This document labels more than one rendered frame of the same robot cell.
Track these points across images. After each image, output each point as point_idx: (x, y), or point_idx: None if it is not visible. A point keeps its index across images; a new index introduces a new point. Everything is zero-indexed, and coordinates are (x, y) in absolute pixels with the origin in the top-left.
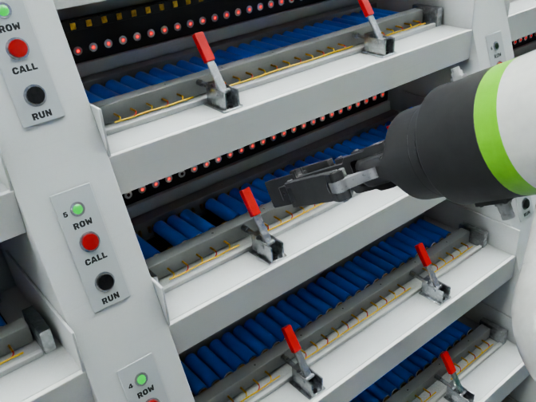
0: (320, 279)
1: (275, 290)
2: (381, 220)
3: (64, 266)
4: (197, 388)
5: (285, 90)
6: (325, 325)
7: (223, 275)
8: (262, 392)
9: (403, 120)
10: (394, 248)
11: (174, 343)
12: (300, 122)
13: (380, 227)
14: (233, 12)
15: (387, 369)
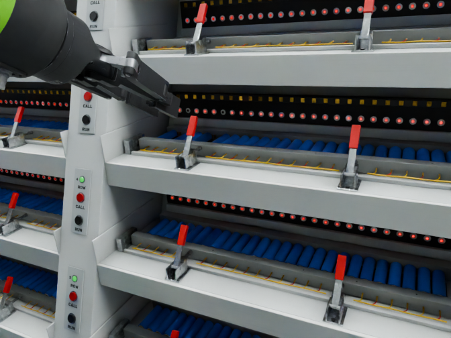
0: (285, 242)
1: (174, 189)
2: (282, 196)
3: (76, 102)
4: (147, 231)
5: (237, 54)
6: (231, 258)
7: (156, 161)
8: (160, 257)
9: None
10: (368, 266)
11: (107, 176)
12: (242, 82)
13: (282, 202)
14: (309, 12)
15: (239, 322)
